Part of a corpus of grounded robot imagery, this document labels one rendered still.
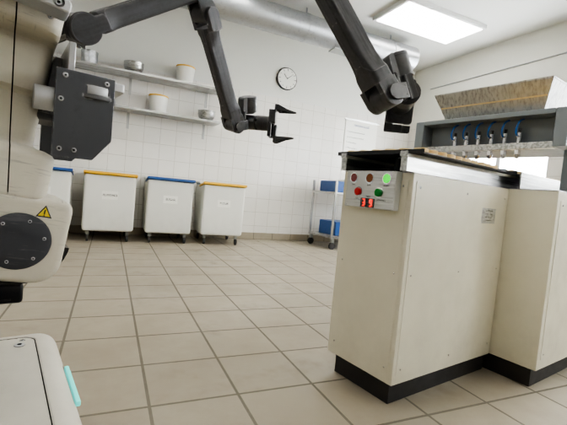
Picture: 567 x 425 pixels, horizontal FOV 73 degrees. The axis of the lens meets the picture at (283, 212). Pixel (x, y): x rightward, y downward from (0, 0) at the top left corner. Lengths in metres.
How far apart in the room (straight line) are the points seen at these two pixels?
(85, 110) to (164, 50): 4.72
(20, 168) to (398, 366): 1.27
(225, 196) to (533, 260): 3.59
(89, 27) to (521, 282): 1.83
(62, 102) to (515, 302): 1.81
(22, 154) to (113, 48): 4.68
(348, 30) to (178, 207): 3.92
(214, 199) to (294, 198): 1.55
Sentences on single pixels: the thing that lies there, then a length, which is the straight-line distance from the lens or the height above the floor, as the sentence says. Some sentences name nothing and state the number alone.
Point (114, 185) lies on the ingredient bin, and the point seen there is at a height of 0.63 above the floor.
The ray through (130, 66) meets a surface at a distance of 5.16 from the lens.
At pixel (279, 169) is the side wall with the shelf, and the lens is 5.73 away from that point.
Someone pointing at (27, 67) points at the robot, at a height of 0.91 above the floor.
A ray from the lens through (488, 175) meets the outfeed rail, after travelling 1.82.
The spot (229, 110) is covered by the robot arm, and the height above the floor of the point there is 1.00.
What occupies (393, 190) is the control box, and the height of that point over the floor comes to 0.77.
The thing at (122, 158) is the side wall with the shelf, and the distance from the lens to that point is 5.25.
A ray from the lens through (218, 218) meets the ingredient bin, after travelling 4.77.
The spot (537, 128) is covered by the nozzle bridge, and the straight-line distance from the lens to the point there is 2.07.
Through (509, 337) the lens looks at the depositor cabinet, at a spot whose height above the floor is 0.19.
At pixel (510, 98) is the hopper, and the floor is 1.26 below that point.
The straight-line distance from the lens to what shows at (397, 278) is 1.41.
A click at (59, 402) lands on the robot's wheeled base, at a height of 0.28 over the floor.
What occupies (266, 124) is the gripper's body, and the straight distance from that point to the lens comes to 1.49.
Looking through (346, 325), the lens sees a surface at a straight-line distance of 1.61.
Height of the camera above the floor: 0.73
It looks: 3 degrees down
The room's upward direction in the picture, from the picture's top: 5 degrees clockwise
